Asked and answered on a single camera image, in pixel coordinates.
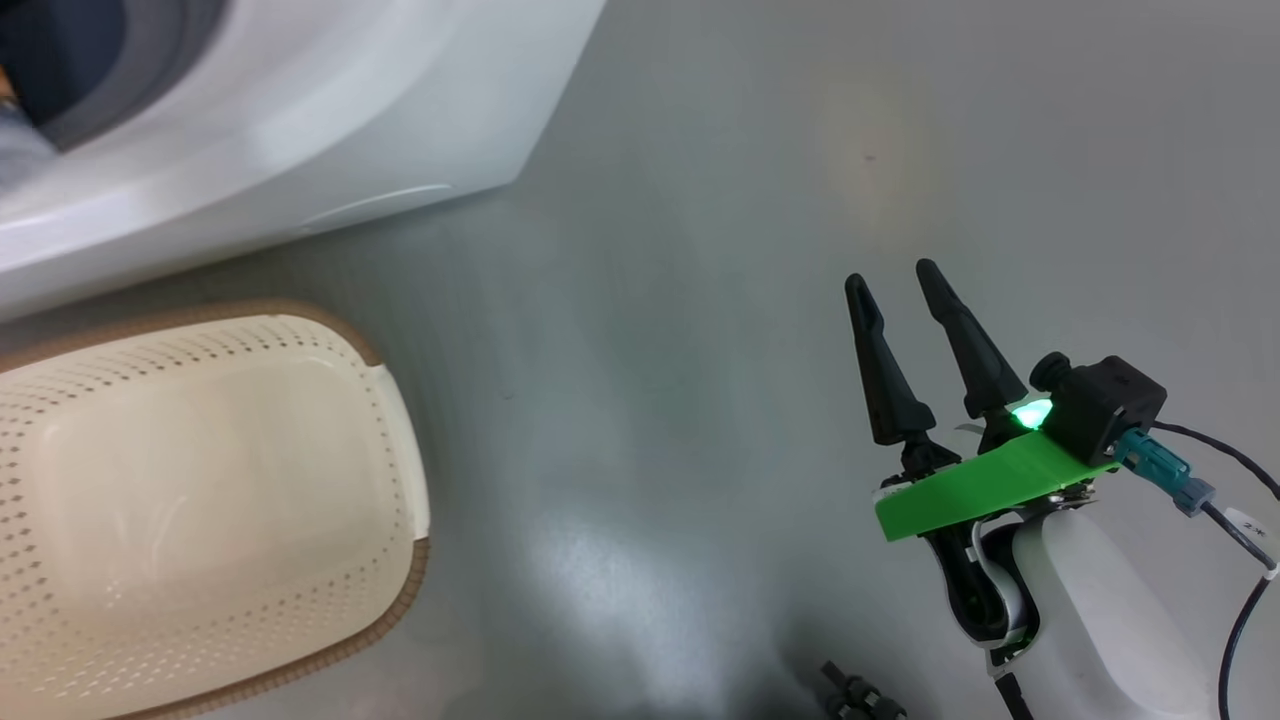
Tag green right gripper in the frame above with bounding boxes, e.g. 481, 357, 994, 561
844, 258, 1123, 547

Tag blue orange-patterned garment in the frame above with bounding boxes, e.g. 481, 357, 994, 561
0, 70, 53, 191

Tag white front-load washing machine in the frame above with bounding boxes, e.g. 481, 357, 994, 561
0, 0, 609, 323

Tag grey rubber door gasket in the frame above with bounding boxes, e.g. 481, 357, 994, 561
38, 0, 227, 153

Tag round white filter cover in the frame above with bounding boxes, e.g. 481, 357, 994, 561
298, 183, 453, 233

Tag cream perforated laundry basket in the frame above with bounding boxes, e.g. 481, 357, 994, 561
0, 298, 432, 720

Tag teal right camera connector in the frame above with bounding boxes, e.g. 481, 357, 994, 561
1114, 428, 1217, 517

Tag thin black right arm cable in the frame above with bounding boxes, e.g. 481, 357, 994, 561
1148, 424, 1280, 720

